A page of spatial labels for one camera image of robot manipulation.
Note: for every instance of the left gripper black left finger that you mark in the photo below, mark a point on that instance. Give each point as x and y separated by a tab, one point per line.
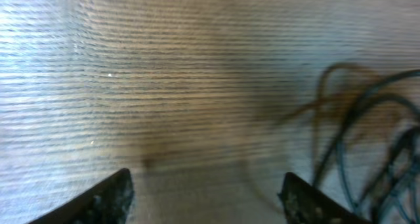
108	202

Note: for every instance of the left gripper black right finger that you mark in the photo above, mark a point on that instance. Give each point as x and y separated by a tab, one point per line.
304	204

